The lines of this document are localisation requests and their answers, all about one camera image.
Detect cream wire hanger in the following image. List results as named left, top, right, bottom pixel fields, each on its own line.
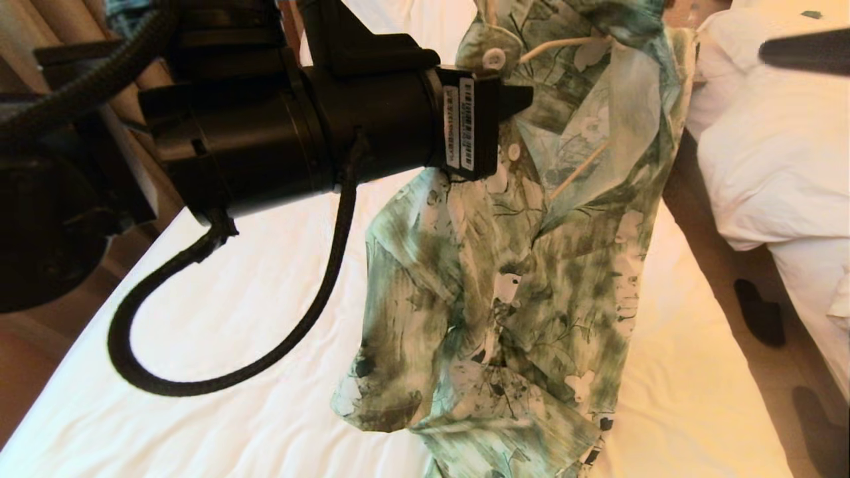
left=478, top=0, right=615, bottom=201

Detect green leaf print shirt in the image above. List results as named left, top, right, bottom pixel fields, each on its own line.
left=331, top=0, right=699, bottom=478

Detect small white pillow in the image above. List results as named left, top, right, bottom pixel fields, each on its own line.
left=691, top=7, right=850, bottom=74

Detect white duvet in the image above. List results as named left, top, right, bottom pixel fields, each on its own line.
left=684, top=10, right=850, bottom=252

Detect black slipper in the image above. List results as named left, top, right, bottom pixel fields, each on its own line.
left=734, top=279, right=786, bottom=349
left=790, top=386, right=850, bottom=478

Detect black left camera bracket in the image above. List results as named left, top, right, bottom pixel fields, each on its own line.
left=302, top=0, right=442, bottom=77

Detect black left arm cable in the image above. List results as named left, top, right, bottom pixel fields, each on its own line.
left=0, top=0, right=181, bottom=144

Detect black left camera cable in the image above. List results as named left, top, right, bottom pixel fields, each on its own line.
left=108, top=129, right=361, bottom=398

